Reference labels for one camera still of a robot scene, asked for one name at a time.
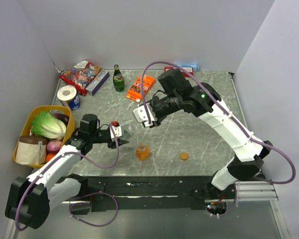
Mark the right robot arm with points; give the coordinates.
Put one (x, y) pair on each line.
(205, 103)

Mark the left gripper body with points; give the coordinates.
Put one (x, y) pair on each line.
(100, 136)

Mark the red snack bag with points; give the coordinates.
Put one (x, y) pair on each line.
(81, 75)

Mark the white purple box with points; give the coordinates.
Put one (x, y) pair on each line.
(98, 81)

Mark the toilet paper roll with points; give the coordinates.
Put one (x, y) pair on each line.
(69, 97)

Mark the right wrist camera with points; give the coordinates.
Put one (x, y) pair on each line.
(141, 116)

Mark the dark purple eggplant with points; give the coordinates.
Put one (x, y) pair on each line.
(62, 117)

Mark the clear plastic bottle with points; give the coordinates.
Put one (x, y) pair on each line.
(129, 130)

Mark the orange fruit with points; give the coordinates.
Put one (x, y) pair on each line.
(49, 156)

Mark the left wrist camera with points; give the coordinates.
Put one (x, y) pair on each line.
(115, 130)

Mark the plastic cabbage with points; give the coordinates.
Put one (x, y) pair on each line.
(45, 124)

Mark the orange juice bottle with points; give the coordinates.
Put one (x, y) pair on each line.
(142, 151)

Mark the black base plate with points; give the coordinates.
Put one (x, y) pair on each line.
(146, 192)

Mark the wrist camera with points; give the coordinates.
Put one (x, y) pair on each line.
(141, 116)
(115, 130)

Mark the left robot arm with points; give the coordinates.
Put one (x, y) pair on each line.
(31, 199)

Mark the brown paper bag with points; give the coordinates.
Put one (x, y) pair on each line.
(31, 150)

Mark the orange bottle cap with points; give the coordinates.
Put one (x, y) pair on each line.
(184, 156)

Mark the orange snack box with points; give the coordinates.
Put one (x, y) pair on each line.
(134, 92)

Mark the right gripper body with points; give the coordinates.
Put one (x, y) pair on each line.
(163, 107)

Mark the green glass bottle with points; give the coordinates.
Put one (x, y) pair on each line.
(118, 79)

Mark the blue flat box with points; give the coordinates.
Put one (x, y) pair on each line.
(182, 66)

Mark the red flat box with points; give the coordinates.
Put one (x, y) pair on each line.
(188, 69)

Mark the red onion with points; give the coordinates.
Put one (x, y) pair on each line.
(54, 146)

